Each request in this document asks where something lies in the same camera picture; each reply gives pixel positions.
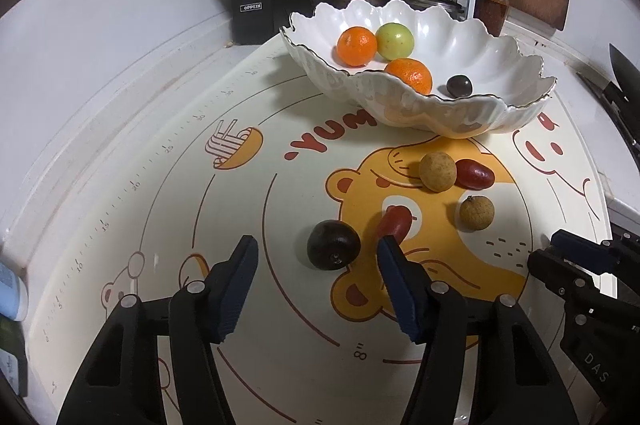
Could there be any red jujube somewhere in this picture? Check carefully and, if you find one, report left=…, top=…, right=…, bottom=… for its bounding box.
left=375, top=205, right=413, bottom=242
left=452, top=159, right=496, bottom=191

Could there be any white scalloped bowl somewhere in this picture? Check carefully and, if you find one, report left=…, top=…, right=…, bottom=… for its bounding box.
left=279, top=0, right=557, bottom=139

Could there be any green round fruit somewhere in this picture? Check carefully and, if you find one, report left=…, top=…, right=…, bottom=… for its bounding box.
left=375, top=22, right=416, bottom=61

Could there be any large dark plum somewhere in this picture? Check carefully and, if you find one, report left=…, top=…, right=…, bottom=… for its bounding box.
left=306, top=219, right=362, bottom=270

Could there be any medium dark plum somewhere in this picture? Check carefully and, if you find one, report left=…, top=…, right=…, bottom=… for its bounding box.
left=446, top=74, right=473, bottom=98

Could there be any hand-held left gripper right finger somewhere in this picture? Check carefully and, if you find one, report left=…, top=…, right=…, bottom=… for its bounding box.
left=376, top=236, right=581, bottom=425

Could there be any mandarin orange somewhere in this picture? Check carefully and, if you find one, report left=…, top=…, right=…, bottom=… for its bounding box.
left=384, top=58, right=433, bottom=96
left=336, top=26, right=378, bottom=67

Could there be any green dish soap bottle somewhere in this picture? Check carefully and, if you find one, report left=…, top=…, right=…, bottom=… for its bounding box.
left=0, top=317, right=28, bottom=398

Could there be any printed bear baking mat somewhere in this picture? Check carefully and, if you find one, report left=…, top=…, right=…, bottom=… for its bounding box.
left=10, top=32, right=613, bottom=425

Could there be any steel pot lid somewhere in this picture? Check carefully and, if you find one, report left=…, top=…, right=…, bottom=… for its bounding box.
left=397, top=0, right=463, bottom=16

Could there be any red sauce jar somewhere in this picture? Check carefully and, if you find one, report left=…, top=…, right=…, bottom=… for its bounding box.
left=474, top=0, right=510, bottom=37

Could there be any white blue pump bottle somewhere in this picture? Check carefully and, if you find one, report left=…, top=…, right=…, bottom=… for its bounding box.
left=0, top=262, right=28, bottom=322

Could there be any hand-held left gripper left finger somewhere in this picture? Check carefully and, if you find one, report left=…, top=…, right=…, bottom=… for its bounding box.
left=56, top=235, right=260, bottom=425

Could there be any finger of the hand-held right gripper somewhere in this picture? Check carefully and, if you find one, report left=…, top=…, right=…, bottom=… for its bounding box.
left=550, top=229, right=640, bottom=276
left=527, top=249, right=601, bottom=301

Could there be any tan longan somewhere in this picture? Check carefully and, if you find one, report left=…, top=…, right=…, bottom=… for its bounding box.
left=458, top=196, right=496, bottom=232
left=418, top=152, right=457, bottom=193

